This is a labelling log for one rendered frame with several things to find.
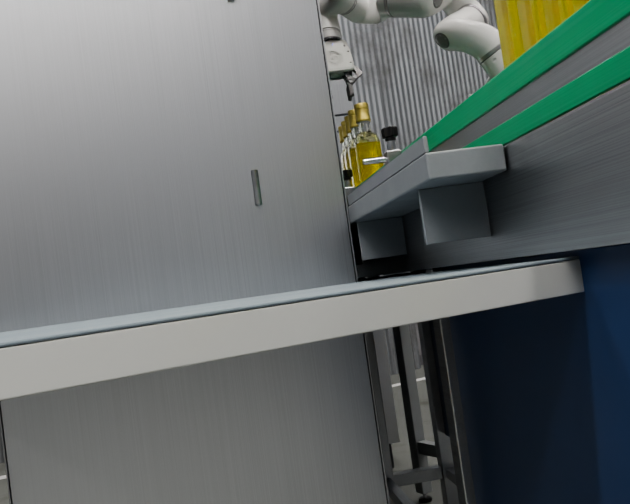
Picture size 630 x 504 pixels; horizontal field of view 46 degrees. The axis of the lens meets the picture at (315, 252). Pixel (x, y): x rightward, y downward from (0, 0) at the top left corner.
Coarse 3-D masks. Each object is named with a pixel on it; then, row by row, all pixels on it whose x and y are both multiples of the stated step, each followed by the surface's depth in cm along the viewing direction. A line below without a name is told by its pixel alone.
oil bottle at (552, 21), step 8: (544, 0) 74; (552, 0) 72; (560, 0) 71; (568, 0) 70; (544, 8) 74; (552, 8) 73; (560, 8) 71; (568, 8) 70; (544, 16) 74; (552, 16) 73; (560, 16) 71; (568, 16) 70; (552, 24) 73
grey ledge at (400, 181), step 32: (416, 160) 83; (448, 160) 79; (480, 160) 80; (352, 192) 122; (384, 192) 100; (416, 192) 90; (448, 192) 87; (480, 192) 88; (352, 224) 129; (384, 224) 126; (448, 224) 87; (480, 224) 87; (384, 256) 126
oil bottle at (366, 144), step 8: (360, 136) 173; (368, 136) 174; (376, 136) 174; (360, 144) 173; (368, 144) 173; (376, 144) 173; (360, 152) 173; (368, 152) 173; (376, 152) 173; (360, 160) 173; (360, 168) 173; (368, 168) 173; (376, 168) 173; (360, 176) 174; (368, 176) 173
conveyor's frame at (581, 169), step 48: (624, 96) 57; (528, 144) 75; (576, 144) 65; (624, 144) 58; (528, 192) 76; (576, 192) 66; (624, 192) 59; (480, 240) 92; (528, 240) 78; (576, 240) 67; (624, 240) 60
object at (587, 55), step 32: (608, 0) 60; (576, 32) 66; (608, 32) 62; (512, 64) 80; (544, 64) 73; (576, 64) 67; (608, 64) 62; (480, 96) 90; (512, 96) 82; (544, 96) 74; (576, 96) 68; (448, 128) 103; (480, 128) 92; (512, 128) 82
